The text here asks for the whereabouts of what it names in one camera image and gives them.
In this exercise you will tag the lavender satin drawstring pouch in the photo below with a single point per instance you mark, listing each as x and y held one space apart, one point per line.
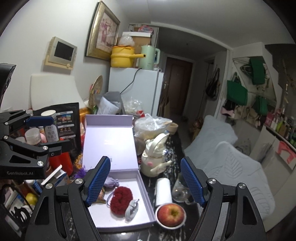
111 182

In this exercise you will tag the yellow lemon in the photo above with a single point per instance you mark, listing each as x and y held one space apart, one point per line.
32 199

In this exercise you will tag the blue white tissue box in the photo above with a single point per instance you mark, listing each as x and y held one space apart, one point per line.
56 178

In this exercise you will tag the gold framed picture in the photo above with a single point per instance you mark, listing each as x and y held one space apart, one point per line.
103 33

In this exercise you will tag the lavender gift box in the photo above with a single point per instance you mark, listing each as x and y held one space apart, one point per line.
112 136

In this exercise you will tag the black snack pouch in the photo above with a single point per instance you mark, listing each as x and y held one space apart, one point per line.
68 124

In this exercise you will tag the white paper roll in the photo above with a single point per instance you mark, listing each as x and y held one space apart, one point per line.
163 191

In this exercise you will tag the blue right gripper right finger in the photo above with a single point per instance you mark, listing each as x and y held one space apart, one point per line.
195 180

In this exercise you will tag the green tote bag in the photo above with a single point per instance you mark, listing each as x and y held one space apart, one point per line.
236 92

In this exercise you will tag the white refrigerator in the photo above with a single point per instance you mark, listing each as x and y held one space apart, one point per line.
142 85

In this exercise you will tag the clear drinking glass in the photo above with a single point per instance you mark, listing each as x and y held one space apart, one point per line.
180 191

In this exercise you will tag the red fluffy scrunchie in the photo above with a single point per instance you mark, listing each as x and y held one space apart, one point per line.
120 201

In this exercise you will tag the small metal bowl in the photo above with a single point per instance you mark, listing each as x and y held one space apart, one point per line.
170 228

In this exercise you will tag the cream cartoon kettle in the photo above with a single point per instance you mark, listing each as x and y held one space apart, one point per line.
154 156

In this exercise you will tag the light green electric kettle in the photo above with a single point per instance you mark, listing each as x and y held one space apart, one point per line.
152 57

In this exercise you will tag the red plastic container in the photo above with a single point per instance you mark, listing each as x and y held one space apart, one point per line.
64 160

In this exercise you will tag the wall intercom screen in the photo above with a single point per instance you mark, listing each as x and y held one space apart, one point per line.
60 54

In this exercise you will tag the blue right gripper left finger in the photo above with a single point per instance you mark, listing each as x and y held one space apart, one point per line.
95 179

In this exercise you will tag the white plastic bag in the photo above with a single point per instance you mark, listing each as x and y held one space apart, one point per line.
147 128

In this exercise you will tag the grey leaf-pattern cushion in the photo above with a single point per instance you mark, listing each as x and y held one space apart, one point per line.
230 167

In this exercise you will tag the yellow pot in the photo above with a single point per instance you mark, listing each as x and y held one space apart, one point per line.
123 56

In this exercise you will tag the red apple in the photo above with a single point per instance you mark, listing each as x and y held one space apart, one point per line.
171 215

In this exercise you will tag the gold brown snack packet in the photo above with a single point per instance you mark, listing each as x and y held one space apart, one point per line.
101 195

